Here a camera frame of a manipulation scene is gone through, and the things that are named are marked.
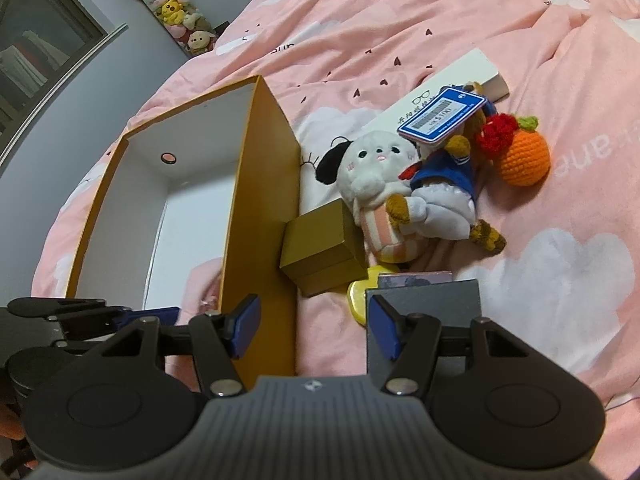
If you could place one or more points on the orange crocheted fruit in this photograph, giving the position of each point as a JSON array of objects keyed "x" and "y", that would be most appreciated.
[{"x": 522, "y": 157}]

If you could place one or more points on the yellow lemon slice toy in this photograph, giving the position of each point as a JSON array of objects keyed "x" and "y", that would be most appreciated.
[{"x": 357, "y": 300}]

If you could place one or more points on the clear tube of plush toys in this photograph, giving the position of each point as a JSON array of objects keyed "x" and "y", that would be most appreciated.
[{"x": 170, "y": 10}]

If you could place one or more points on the white glasses box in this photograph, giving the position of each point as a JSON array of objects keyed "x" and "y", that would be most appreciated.
[{"x": 465, "y": 72}]

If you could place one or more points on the blue and white tag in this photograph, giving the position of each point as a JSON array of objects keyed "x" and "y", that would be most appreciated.
[{"x": 440, "y": 115}]

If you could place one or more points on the brown bear plush blue jacket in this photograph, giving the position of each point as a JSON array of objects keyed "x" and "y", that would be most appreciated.
[{"x": 440, "y": 210}]

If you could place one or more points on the small gold box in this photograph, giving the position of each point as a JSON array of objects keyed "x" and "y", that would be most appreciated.
[{"x": 315, "y": 250}]

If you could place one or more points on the dark grey box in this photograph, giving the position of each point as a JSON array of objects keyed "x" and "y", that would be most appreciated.
[{"x": 440, "y": 305}]

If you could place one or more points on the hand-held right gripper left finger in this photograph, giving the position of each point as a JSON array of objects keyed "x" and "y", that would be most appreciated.
[{"x": 247, "y": 325}]

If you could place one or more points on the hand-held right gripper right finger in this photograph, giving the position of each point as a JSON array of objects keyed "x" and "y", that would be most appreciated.
[{"x": 385, "y": 327}]

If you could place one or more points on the yellow cardboard box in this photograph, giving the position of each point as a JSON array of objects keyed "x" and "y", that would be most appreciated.
[{"x": 265, "y": 185}]

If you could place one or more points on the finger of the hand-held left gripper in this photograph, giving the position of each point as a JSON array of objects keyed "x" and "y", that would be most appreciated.
[
  {"x": 85, "y": 335},
  {"x": 160, "y": 314}
]

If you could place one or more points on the window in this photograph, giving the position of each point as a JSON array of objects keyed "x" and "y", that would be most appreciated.
[{"x": 40, "y": 35}]

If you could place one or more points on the white dog plush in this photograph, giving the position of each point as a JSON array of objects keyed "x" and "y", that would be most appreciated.
[{"x": 370, "y": 165}]

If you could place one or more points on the pink cloud print blanket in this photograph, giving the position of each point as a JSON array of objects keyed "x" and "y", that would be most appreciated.
[{"x": 550, "y": 260}]

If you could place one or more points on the red crocheted flower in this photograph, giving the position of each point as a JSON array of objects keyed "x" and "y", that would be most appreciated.
[{"x": 495, "y": 135}]

